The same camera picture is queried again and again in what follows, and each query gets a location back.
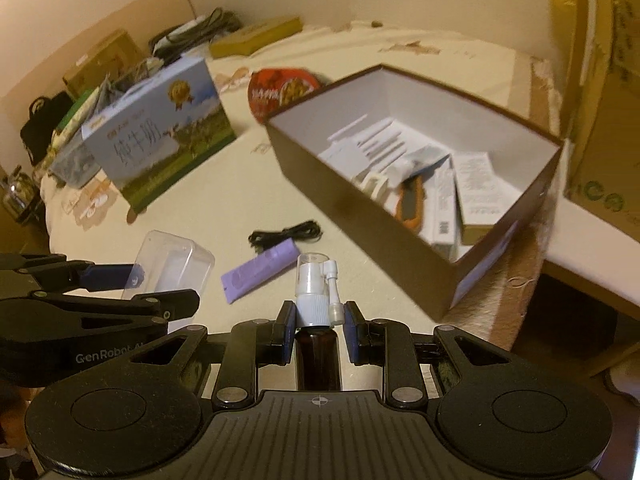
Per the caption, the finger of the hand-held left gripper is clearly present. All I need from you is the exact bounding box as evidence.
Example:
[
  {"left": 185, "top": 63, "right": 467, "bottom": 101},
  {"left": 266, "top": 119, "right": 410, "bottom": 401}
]
[
  {"left": 0, "top": 254, "right": 146, "bottom": 301},
  {"left": 0, "top": 288, "right": 201, "bottom": 339}
]

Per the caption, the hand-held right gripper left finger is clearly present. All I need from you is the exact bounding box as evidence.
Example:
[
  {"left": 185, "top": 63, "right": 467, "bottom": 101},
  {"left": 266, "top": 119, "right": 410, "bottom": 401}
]
[{"left": 130, "top": 301, "right": 299, "bottom": 407}]

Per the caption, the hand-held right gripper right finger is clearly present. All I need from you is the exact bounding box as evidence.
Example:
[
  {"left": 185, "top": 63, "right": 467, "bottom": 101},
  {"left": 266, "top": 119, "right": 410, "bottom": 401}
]
[{"left": 344, "top": 302, "right": 511, "bottom": 407}]

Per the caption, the clear plastic case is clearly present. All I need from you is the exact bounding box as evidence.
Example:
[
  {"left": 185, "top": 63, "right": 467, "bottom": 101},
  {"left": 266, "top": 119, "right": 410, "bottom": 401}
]
[{"left": 122, "top": 229, "right": 216, "bottom": 334}]

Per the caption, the amber spray bottle white nozzle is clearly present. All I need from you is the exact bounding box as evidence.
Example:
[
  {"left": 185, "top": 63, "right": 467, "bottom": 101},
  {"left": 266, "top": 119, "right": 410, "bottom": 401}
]
[{"left": 294, "top": 252, "right": 346, "bottom": 394}]

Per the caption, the brown storage box white inside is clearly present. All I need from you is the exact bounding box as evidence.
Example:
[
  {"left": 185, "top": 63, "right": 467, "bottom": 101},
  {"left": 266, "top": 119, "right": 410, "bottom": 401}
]
[{"left": 263, "top": 63, "right": 565, "bottom": 321}]

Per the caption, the orange utility knife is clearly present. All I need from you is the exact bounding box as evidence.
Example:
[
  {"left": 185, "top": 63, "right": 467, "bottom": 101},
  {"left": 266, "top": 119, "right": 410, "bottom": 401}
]
[{"left": 394, "top": 177, "right": 426, "bottom": 231}]

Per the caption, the long white box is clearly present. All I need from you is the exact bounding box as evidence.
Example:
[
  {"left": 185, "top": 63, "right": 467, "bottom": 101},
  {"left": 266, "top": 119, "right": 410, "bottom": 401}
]
[{"left": 429, "top": 167, "right": 459, "bottom": 246}]

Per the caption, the white gold small box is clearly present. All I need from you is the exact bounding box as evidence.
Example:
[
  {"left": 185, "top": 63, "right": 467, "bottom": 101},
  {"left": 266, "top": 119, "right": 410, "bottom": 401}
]
[{"left": 457, "top": 152, "right": 506, "bottom": 246}]

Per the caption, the purple tube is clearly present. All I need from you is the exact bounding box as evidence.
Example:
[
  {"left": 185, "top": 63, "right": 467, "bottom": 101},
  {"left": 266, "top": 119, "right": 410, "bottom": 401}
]
[{"left": 219, "top": 238, "right": 301, "bottom": 305}]

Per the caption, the cream printed tablecloth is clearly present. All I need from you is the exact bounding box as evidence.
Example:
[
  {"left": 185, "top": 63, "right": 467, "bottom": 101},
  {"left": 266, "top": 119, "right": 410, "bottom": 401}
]
[{"left": 39, "top": 19, "right": 566, "bottom": 392}]

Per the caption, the glass jar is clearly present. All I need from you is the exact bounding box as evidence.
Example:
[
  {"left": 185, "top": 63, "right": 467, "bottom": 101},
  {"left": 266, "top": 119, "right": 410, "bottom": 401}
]
[{"left": 2, "top": 164, "right": 41, "bottom": 221}]

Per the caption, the blue green milk carton box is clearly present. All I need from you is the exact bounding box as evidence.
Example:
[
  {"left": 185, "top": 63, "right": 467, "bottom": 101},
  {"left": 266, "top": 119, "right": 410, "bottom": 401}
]
[{"left": 80, "top": 56, "right": 237, "bottom": 211}]

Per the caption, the black bag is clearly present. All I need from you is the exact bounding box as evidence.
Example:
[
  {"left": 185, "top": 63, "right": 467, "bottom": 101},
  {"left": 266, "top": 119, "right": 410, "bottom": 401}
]
[{"left": 19, "top": 90, "right": 76, "bottom": 164}]

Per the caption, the green flat package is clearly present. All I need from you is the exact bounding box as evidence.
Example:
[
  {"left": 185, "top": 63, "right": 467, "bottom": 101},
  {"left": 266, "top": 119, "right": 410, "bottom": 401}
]
[{"left": 52, "top": 87, "right": 101, "bottom": 146}]

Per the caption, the brown cardboard box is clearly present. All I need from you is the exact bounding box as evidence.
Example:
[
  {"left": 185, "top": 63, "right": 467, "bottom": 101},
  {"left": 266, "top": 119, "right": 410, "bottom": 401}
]
[{"left": 62, "top": 28, "right": 146, "bottom": 99}]

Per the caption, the red snack bag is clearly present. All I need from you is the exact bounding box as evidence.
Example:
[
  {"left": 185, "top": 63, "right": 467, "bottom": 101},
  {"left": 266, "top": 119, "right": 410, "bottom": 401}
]
[{"left": 246, "top": 66, "right": 326, "bottom": 124}]

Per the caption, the olive flat box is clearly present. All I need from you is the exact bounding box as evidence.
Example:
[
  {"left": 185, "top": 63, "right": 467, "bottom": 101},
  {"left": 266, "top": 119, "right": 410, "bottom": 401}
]
[{"left": 208, "top": 16, "right": 304, "bottom": 59}]

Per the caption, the cardboard box green print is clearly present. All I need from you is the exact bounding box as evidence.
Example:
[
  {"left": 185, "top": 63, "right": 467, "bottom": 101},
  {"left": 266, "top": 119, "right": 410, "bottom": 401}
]
[{"left": 564, "top": 0, "right": 640, "bottom": 229}]

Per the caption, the yellow plastic bag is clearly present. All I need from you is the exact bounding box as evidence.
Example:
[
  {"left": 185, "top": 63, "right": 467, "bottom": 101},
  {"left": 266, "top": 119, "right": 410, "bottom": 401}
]
[{"left": 537, "top": 0, "right": 589, "bottom": 132}]

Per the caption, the black cable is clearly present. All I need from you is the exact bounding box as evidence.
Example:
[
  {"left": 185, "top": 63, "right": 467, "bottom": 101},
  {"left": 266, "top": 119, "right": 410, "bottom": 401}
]
[{"left": 248, "top": 219, "right": 324, "bottom": 254}]

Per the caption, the grey cable bundle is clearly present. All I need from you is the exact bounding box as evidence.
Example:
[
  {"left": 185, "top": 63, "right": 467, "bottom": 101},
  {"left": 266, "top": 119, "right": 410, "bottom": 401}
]
[{"left": 148, "top": 7, "right": 241, "bottom": 56}]

